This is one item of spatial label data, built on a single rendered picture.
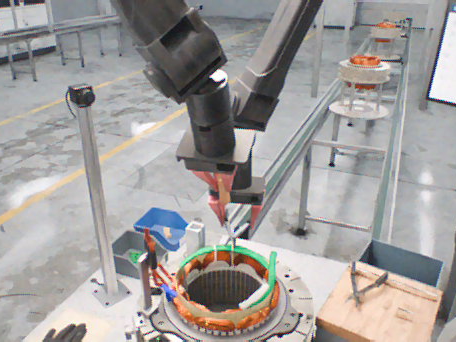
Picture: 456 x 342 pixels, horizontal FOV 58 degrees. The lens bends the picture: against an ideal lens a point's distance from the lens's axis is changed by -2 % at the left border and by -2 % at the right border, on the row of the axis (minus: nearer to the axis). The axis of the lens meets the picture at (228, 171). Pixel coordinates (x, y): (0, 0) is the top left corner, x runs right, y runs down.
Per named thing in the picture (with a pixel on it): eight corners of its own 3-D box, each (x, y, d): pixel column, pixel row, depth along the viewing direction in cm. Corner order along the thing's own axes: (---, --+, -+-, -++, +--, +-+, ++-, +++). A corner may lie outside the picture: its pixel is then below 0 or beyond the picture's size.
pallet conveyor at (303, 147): (378, 53, 927) (383, 15, 893) (407, 55, 906) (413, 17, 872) (218, 368, 191) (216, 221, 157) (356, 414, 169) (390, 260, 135)
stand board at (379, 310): (349, 268, 93) (351, 259, 92) (440, 300, 83) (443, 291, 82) (313, 325, 78) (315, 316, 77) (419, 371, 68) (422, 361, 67)
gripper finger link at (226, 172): (205, 170, 70) (196, 127, 63) (248, 175, 68) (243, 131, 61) (193, 202, 65) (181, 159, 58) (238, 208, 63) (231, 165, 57)
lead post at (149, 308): (141, 315, 73) (134, 261, 68) (151, 307, 75) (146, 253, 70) (148, 320, 72) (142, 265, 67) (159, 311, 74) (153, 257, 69)
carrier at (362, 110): (340, 98, 305) (344, 56, 292) (394, 107, 286) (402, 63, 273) (320, 112, 275) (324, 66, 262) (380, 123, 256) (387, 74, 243)
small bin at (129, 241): (171, 258, 138) (169, 239, 135) (148, 284, 127) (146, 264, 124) (129, 247, 144) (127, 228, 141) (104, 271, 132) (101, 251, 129)
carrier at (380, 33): (356, 54, 467) (359, 26, 454) (383, 52, 481) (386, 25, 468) (380, 61, 435) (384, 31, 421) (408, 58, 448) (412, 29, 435)
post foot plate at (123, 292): (133, 294, 123) (133, 292, 123) (105, 309, 117) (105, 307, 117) (118, 279, 129) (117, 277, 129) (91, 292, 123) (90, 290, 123)
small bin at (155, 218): (193, 232, 152) (192, 214, 149) (175, 253, 141) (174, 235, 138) (153, 223, 158) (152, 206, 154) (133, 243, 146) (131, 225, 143)
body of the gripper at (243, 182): (215, 181, 86) (213, 148, 83) (265, 185, 84) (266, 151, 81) (207, 197, 80) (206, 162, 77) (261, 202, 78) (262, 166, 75)
